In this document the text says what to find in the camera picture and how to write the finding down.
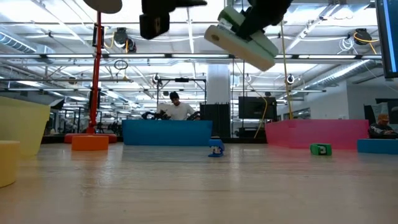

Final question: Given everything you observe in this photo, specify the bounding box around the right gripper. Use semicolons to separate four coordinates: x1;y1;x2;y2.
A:
236;0;294;40

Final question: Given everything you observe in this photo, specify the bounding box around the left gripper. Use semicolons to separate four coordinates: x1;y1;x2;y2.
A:
141;0;208;15

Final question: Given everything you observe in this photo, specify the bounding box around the mint green stapler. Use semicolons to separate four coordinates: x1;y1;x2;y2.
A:
203;5;280;72

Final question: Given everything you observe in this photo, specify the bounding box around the blue staple remover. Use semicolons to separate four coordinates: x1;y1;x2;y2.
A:
208;138;225;158

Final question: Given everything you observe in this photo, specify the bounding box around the green staple remover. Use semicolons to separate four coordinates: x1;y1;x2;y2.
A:
310;143;333;156

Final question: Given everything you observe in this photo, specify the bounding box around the blue tape roll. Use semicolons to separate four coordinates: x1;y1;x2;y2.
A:
356;138;398;156

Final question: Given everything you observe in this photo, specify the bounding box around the orange tape roll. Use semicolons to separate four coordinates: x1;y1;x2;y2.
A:
71;135;109;152

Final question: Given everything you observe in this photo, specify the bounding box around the yellow tape roll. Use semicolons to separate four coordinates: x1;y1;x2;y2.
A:
0;140;21;189

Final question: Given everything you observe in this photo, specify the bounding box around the black cabinet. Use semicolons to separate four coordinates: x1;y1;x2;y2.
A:
200;103;231;139

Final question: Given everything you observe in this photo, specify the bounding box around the person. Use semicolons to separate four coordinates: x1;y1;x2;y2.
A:
157;91;200;121
368;113;398;139

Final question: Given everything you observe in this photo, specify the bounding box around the red desk lamp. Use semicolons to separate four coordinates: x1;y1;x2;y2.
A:
64;0;123;144

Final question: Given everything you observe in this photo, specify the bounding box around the pink plastic bin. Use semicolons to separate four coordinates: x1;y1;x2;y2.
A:
264;119;370;151

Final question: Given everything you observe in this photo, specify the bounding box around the blue plastic bin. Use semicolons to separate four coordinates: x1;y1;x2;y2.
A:
121;119;213;146

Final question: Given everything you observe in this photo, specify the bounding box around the large computer monitor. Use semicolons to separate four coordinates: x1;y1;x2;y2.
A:
374;0;398;78

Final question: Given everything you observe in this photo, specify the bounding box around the yellow plastic bin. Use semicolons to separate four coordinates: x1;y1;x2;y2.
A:
0;96;51;157

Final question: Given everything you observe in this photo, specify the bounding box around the yellow hanging cable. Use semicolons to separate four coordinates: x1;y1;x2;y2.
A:
279;20;295;121

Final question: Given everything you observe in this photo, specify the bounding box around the black stand frame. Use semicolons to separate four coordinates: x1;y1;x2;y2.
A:
156;78;207;121

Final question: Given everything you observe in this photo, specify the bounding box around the black wall screen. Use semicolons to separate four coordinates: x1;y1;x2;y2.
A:
238;96;277;120

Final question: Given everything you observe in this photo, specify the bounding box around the ceiling cable reel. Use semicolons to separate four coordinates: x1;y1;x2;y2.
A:
113;27;137;54
353;28;380;46

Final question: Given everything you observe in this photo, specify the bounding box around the thin yellow drooping cable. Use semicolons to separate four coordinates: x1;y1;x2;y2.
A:
253;93;269;139

